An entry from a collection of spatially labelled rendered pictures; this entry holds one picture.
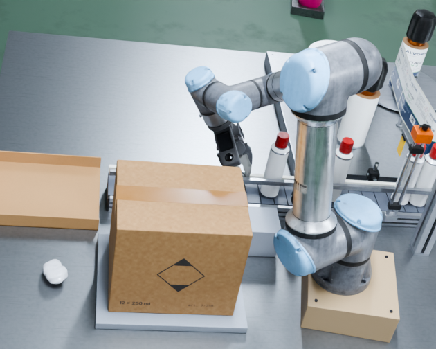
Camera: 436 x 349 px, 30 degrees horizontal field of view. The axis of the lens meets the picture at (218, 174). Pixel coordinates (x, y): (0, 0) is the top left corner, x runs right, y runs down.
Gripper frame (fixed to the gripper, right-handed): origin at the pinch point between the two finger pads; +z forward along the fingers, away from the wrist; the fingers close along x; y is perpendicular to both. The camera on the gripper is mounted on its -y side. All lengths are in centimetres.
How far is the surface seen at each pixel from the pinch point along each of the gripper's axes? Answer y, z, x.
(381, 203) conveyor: -0.7, 25.8, -32.3
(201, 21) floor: 256, 92, 30
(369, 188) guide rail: -4.0, 15.4, -30.5
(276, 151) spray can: -1.1, -5.4, -10.7
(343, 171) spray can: -2.0, 8.2, -25.5
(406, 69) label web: 48, 20, -54
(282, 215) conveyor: -5.1, 13.3, -5.4
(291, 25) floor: 261, 119, -18
